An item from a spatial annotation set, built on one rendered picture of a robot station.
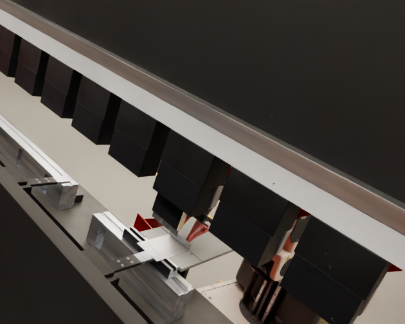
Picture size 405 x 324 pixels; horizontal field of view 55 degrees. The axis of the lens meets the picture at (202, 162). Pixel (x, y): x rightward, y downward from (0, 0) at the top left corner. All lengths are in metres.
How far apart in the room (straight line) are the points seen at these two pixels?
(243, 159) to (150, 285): 0.46
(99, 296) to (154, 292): 0.71
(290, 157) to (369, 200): 0.12
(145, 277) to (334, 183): 0.70
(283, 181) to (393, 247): 0.22
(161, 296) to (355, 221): 0.56
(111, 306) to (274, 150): 0.31
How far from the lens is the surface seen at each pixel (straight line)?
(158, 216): 1.07
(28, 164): 1.56
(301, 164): 0.54
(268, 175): 0.80
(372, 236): 0.74
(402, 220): 0.51
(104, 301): 0.39
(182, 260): 1.10
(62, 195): 1.39
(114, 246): 1.18
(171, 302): 1.06
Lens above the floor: 1.60
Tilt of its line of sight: 18 degrees down
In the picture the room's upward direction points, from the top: 20 degrees clockwise
